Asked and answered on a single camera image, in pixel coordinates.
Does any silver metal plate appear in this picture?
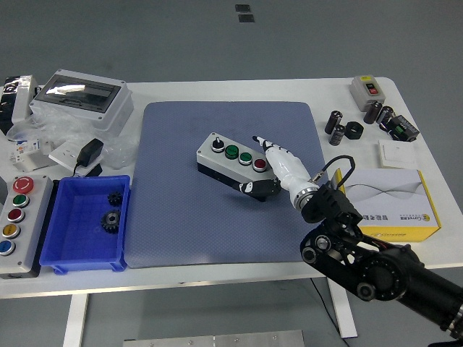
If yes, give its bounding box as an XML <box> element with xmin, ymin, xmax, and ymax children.
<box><xmin>122</xmin><ymin>329</ymin><xmax>305</xmax><ymax>347</ymax></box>

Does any grey four-button control box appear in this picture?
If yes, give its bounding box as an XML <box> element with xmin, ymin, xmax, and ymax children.
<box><xmin>196</xmin><ymin>132</ymin><xmax>280</xmax><ymax>202</ymax></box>

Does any white circuit breaker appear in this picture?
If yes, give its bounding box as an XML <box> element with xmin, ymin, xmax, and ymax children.
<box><xmin>7</xmin><ymin>139</ymin><xmax>55</xmax><ymax>173</ymax></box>

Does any black cylindrical capacitor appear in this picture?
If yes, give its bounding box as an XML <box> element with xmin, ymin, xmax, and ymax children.
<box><xmin>375</xmin><ymin>105</ymin><xmax>395</xmax><ymax>127</ymax></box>
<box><xmin>328</xmin><ymin>124</ymin><xmax>347</xmax><ymax>147</ymax></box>
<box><xmin>363</xmin><ymin>100</ymin><xmax>383</xmax><ymax>125</ymax></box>
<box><xmin>324</xmin><ymin>110</ymin><xmax>344</xmax><ymax>136</ymax></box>

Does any black shiny foil package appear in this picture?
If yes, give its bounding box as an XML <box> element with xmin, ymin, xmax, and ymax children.
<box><xmin>0</xmin><ymin>74</ymin><xmax>35</xmax><ymax>137</ymax></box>

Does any black power adapter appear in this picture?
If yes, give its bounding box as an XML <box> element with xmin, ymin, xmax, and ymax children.
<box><xmin>72</xmin><ymin>138</ymin><xmax>105</xmax><ymax>178</ymax></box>

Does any grey red-black switch box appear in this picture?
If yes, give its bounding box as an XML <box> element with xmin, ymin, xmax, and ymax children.
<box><xmin>349</xmin><ymin>74</ymin><xmax>386</xmax><ymax>112</ymax></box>

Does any large black bevel gear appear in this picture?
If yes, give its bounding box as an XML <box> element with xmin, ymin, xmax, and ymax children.
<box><xmin>100</xmin><ymin>208</ymin><xmax>122</xmax><ymax>234</ymax></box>

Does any grey five-button control box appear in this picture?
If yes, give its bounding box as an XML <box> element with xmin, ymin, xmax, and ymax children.
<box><xmin>0</xmin><ymin>175</ymin><xmax>55</xmax><ymax>279</ymax></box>

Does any thin black floor cable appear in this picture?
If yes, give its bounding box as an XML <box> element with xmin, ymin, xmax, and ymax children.
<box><xmin>310</xmin><ymin>278</ymin><xmax>351</xmax><ymax>347</ymax></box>

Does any yellow white cardboard box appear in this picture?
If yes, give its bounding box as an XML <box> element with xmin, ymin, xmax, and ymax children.
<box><xmin>332</xmin><ymin>168</ymin><xmax>442</xmax><ymax>243</ymax></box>

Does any white table leg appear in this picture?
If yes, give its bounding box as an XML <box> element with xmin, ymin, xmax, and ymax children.
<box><xmin>61</xmin><ymin>294</ymin><xmax>90</xmax><ymax>347</ymax></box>
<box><xmin>327</xmin><ymin>276</ymin><xmax>358</xmax><ymax>339</ymax></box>

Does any white wall switch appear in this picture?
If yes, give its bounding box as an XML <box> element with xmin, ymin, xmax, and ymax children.
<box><xmin>378</xmin><ymin>140</ymin><xmax>419</xmax><ymax>170</ymax></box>

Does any grey distribution box clear lid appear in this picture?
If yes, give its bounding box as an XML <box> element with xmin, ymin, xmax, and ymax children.
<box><xmin>28</xmin><ymin>68</ymin><xmax>135</xmax><ymax>137</ymax></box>

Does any clear plastic bag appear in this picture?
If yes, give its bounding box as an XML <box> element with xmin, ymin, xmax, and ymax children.
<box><xmin>7</xmin><ymin>104</ymin><xmax>140</xmax><ymax>171</ymax></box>

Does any white socket plate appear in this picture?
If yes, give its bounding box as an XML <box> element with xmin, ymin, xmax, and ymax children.
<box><xmin>48</xmin><ymin>140</ymin><xmax>92</xmax><ymax>171</ymax></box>

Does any plain white box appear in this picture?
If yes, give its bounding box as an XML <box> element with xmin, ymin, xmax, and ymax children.
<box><xmin>12</xmin><ymin>85</ymin><xmax>40</xmax><ymax>126</ymax></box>

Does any black module green terminal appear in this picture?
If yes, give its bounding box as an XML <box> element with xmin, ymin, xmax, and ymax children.
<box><xmin>385</xmin><ymin>114</ymin><xmax>420</xmax><ymax>142</ymax></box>

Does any grey-blue textured mat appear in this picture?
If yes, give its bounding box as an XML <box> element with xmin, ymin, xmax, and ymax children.
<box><xmin>124</xmin><ymin>100</ymin><xmax>337</xmax><ymax>269</ymax></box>

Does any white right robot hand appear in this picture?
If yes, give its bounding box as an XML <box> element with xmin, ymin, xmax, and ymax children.
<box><xmin>233</xmin><ymin>134</ymin><xmax>316</xmax><ymax>203</ymax></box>

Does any blue plastic bin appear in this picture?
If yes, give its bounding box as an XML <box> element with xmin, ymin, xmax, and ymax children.
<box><xmin>38</xmin><ymin>175</ymin><xmax>132</xmax><ymax>275</ymax></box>

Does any black hex nut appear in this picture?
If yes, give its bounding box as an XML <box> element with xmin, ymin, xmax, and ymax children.
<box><xmin>344</xmin><ymin>121</ymin><xmax>365</xmax><ymax>140</ymax></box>

